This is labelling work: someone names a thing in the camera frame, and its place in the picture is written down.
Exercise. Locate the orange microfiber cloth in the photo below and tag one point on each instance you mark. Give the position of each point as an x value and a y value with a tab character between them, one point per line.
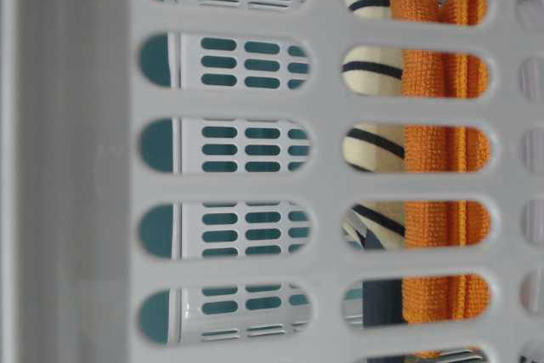
431	149

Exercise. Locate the white plastic shopping basket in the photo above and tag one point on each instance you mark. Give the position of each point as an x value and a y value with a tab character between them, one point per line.
74	102

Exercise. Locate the cream navy striped cloth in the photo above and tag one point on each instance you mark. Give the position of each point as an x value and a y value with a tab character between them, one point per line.
375	147

